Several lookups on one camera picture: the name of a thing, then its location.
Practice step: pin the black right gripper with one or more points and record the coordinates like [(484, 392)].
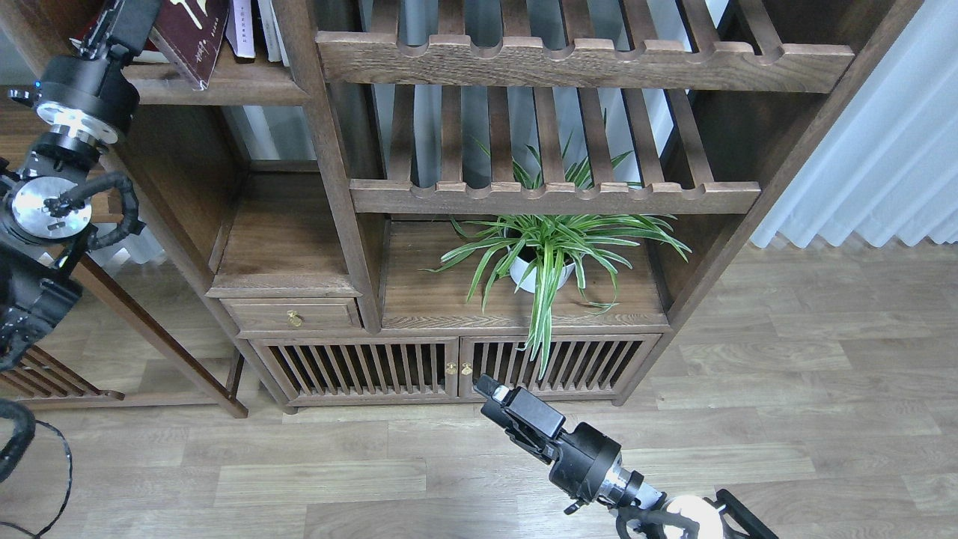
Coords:
[(580, 461)]

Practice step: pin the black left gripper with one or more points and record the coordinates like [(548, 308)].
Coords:
[(88, 92)]

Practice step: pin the dark red book white characters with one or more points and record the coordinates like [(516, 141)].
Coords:
[(189, 34)]

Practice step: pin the white lavender paperback book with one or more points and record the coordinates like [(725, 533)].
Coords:
[(240, 29)]

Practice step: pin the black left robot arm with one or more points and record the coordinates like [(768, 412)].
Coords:
[(52, 214)]

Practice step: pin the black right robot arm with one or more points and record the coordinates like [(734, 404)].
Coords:
[(644, 509)]

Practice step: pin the white upright book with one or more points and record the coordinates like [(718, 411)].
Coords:
[(274, 42)]

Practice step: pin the white plant pot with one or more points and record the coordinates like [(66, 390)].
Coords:
[(526, 278)]

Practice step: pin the green spider plant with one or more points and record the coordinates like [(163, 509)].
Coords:
[(579, 237)]

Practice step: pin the dark wooden bookshelf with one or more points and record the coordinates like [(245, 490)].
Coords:
[(307, 200)]

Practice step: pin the white curtain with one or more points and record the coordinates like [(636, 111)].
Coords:
[(887, 170)]

